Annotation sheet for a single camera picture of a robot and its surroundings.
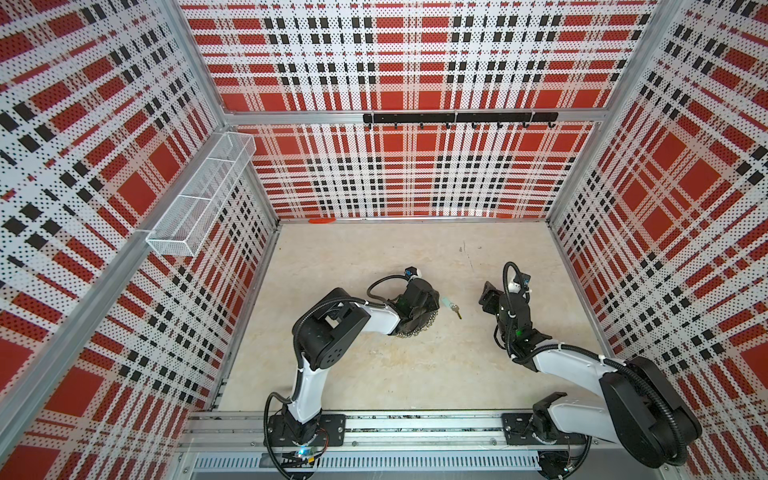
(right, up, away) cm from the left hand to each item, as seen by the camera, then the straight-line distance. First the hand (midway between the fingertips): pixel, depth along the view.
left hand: (437, 298), depth 96 cm
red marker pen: (-46, +28, +31) cm, 62 cm away
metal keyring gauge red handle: (-7, -6, -10) cm, 14 cm away
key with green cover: (+5, -3, 0) cm, 6 cm away
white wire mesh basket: (-80, +23, -6) cm, 83 cm away
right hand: (+17, +5, -8) cm, 19 cm away
